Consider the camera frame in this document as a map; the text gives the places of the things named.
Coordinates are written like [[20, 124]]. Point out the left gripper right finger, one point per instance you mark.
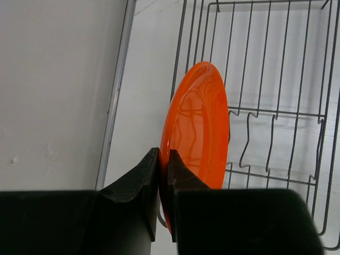
[[237, 221]]

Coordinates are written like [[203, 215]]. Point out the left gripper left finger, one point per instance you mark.
[[119, 219]]

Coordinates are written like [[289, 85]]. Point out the orange plate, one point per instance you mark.
[[197, 126]]

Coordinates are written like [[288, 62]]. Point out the grey wire dish rack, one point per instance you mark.
[[279, 61]]

